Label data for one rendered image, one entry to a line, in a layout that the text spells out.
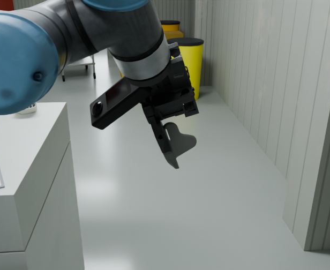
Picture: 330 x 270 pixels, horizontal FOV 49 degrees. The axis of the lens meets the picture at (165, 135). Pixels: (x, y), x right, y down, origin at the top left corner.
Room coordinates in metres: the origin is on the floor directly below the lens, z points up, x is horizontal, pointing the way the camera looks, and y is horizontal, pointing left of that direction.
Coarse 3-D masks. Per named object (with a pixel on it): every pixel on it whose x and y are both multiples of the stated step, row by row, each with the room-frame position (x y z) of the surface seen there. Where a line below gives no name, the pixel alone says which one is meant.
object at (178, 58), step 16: (176, 48) 0.52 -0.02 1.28; (176, 64) 0.50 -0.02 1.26; (128, 80) 0.50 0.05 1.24; (144, 80) 0.48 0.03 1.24; (160, 80) 0.49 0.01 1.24; (176, 80) 0.52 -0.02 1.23; (160, 96) 0.53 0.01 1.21; (176, 96) 0.52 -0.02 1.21; (192, 96) 0.52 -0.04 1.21; (144, 112) 0.53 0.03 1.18; (160, 112) 0.53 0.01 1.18; (176, 112) 0.55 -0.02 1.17; (192, 112) 0.54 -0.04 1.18
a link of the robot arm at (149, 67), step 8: (160, 48) 0.47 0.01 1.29; (168, 48) 0.49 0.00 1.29; (112, 56) 0.47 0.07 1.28; (152, 56) 0.46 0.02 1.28; (160, 56) 0.47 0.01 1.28; (168, 56) 0.49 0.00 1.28; (120, 64) 0.47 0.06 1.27; (128, 64) 0.46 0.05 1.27; (136, 64) 0.46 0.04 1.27; (144, 64) 0.46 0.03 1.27; (152, 64) 0.46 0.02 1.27; (160, 64) 0.47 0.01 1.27; (128, 72) 0.47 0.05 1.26; (136, 72) 0.47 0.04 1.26; (144, 72) 0.47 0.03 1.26; (152, 72) 0.47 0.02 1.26
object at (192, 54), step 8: (168, 40) 4.47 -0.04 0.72; (176, 40) 4.47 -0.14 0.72; (184, 40) 4.47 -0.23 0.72; (192, 40) 4.47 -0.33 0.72; (200, 40) 4.47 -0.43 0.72; (184, 48) 4.26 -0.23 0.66; (192, 48) 4.27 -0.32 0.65; (200, 48) 4.35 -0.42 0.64; (184, 56) 4.26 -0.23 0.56; (192, 56) 4.28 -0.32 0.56; (200, 56) 4.37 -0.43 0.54; (184, 64) 4.26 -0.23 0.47; (192, 64) 4.28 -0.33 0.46; (200, 64) 4.39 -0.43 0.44; (192, 72) 4.29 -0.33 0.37; (200, 72) 4.43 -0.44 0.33; (192, 80) 4.30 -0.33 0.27
